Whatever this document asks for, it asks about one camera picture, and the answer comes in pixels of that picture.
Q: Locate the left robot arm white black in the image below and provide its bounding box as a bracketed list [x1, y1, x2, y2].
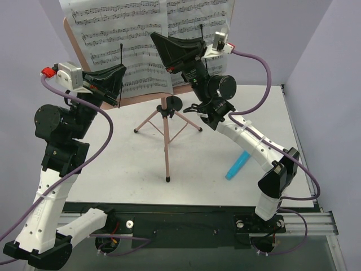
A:
[3, 62, 126, 270]

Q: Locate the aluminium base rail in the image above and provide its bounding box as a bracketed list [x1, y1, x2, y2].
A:
[34, 212, 339, 237]

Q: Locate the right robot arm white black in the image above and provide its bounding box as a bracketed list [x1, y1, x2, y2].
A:
[150, 32, 300, 231]

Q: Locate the black microphone desk stand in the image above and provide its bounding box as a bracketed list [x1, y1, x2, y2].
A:
[166, 95, 183, 111]

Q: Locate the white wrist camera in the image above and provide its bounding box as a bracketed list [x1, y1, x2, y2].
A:
[201, 28, 235, 59]
[41, 62, 91, 93]

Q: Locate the pink perforated music stand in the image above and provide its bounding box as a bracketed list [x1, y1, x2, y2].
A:
[63, 0, 235, 184]

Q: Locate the sheet music page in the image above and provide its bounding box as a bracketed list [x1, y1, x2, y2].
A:
[165, 0, 235, 88]
[60, 0, 173, 98]

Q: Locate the blue toy microphone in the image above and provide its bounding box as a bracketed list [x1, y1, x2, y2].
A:
[225, 151, 250, 180]

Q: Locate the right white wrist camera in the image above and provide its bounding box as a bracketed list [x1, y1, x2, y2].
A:
[201, 28, 235, 59]

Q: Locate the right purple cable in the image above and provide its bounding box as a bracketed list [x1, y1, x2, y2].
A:
[228, 49, 322, 257]

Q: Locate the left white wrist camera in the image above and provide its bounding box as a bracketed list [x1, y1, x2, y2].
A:
[41, 62, 91, 93]

